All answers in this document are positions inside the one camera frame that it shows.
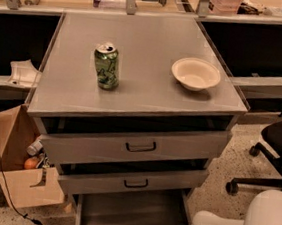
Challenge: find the black cable on floor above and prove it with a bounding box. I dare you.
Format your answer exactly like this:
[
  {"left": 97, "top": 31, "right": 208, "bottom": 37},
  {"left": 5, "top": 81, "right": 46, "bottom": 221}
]
[{"left": 0, "top": 96, "right": 62, "bottom": 225}]

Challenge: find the grey drawer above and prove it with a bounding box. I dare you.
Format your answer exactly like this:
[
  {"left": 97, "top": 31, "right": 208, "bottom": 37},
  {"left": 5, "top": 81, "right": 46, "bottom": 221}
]
[
  {"left": 40, "top": 130, "right": 231, "bottom": 164},
  {"left": 75, "top": 189, "right": 191, "bottom": 225},
  {"left": 57, "top": 169, "right": 209, "bottom": 195}
]

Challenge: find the black office chair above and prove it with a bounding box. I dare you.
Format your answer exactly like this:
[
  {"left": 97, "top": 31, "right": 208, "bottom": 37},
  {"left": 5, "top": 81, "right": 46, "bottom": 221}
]
[{"left": 226, "top": 121, "right": 282, "bottom": 196}]

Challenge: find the brown cardboard box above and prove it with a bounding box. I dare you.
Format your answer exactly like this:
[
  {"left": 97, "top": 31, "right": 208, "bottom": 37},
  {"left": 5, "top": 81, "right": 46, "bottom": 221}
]
[{"left": 0, "top": 105, "right": 66, "bottom": 208}]

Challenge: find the grey bottom drawer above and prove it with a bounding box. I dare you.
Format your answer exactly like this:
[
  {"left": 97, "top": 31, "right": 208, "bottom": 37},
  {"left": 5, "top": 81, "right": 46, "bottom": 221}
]
[{"left": 75, "top": 189, "right": 191, "bottom": 225}]

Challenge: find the grey middle drawer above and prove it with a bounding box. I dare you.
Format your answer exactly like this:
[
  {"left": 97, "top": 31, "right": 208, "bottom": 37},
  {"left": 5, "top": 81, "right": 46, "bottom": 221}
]
[{"left": 57, "top": 169, "right": 209, "bottom": 195}]

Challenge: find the orange fruit in box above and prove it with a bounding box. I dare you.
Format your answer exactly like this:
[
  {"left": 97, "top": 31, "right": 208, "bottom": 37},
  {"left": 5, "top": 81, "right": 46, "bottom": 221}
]
[{"left": 24, "top": 157, "right": 38, "bottom": 170}]

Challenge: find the white bracket on shelf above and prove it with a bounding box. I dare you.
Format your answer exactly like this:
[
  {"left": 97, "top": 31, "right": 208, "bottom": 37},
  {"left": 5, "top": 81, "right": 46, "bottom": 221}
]
[{"left": 7, "top": 59, "right": 42, "bottom": 88}]

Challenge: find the green soda can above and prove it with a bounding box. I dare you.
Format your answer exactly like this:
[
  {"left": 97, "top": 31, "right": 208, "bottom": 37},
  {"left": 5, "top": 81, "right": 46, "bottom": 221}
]
[{"left": 94, "top": 42, "right": 119, "bottom": 90}]

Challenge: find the grey top drawer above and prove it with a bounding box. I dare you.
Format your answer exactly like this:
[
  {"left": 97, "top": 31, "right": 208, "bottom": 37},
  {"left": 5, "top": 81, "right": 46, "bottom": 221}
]
[{"left": 40, "top": 130, "right": 231, "bottom": 164}]

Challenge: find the white bottle in box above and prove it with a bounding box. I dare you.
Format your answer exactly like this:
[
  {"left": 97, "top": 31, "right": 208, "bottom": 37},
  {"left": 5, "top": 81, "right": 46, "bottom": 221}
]
[{"left": 26, "top": 140, "right": 43, "bottom": 156}]

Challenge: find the pink plastic container stack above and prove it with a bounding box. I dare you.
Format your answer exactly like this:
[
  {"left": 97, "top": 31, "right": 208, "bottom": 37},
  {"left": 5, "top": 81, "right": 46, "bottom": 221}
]
[{"left": 209, "top": 0, "right": 243, "bottom": 15}]

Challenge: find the white bowl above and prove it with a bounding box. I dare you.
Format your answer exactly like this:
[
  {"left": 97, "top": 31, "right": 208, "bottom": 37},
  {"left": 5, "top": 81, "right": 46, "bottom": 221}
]
[{"left": 171, "top": 57, "right": 221, "bottom": 91}]

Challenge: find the grey drawer cabinet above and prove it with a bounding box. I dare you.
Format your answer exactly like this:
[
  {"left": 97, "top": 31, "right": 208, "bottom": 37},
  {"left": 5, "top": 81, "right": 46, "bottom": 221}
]
[{"left": 15, "top": 0, "right": 258, "bottom": 225}]

